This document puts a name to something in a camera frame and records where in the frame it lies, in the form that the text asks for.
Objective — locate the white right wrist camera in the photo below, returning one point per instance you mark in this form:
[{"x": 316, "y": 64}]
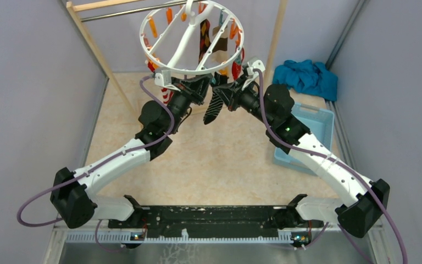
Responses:
[{"x": 253, "y": 67}]

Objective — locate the black striped sock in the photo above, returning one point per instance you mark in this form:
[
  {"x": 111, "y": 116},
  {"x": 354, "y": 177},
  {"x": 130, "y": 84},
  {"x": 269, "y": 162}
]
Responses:
[{"x": 216, "y": 103}]

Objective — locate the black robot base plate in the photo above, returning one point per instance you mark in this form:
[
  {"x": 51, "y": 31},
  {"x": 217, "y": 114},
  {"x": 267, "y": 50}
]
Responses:
[{"x": 203, "y": 222}]

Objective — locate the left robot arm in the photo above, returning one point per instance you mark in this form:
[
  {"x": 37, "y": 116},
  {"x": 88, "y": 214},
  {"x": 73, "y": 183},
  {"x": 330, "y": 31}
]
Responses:
[{"x": 76, "y": 192}]

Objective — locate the light wooden rack frame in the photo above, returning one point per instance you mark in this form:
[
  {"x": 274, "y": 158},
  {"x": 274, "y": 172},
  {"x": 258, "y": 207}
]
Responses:
[{"x": 193, "y": 21}]

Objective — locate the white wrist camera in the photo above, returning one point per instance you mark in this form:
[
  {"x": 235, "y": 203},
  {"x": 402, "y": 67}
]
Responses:
[
  {"x": 162, "y": 78},
  {"x": 253, "y": 67}
]

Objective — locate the red snowflake sock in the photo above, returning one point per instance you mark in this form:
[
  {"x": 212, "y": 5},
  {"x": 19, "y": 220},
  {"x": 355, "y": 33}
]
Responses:
[{"x": 237, "y": 64}]

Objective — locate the metal hanging rod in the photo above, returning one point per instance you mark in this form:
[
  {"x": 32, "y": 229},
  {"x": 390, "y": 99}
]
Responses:
[{"x": 134, "y": 11}]

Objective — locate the white round clip hanger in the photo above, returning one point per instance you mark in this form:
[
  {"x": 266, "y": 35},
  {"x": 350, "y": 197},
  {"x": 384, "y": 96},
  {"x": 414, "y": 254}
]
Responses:
[{"x": 189, "y": 59}]

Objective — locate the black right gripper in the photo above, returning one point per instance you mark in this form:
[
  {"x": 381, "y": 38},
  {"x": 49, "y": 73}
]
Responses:
[{"x": 236, "y": 92}]

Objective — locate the black orange sock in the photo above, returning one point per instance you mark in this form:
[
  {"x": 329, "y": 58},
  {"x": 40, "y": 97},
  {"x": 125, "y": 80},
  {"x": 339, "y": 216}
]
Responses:
[{"x": 204, "y": 40}]

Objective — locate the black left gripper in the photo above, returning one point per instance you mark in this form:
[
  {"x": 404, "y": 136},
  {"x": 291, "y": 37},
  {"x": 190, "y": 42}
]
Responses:
[{"x": 195, "y": 89}]

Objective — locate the brown beige sock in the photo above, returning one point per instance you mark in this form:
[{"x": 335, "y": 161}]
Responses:
[{"x": 220, "y": 53}]

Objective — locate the red white striped sock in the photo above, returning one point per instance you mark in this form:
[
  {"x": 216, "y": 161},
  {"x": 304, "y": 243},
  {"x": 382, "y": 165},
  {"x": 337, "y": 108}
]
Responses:
[{"x": 166, "y": 93}]

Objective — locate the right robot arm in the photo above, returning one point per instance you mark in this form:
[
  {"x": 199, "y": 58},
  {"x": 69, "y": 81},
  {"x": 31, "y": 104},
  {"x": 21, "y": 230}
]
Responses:
[{"x": 361, "y": 202}]

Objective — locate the blue crumpled cloth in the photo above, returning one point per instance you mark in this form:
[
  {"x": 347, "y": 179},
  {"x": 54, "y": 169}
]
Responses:
[{"x": 307, "y": 77}]

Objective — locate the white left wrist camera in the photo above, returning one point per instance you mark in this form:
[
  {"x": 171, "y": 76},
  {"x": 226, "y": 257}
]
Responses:
[{"x": 162, "y": 78}]

